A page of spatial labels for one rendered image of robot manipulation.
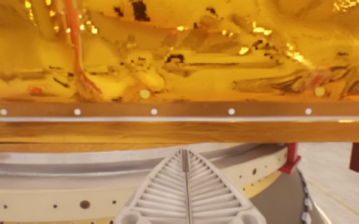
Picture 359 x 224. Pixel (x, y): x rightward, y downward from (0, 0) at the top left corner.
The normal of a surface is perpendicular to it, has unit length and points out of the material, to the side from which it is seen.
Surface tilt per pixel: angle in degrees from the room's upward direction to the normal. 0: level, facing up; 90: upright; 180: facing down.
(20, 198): 90
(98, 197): 90
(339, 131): 90
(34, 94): 115
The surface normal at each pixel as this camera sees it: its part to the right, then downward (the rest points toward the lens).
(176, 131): 0.00, 0.11
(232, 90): -0.01, 0.67
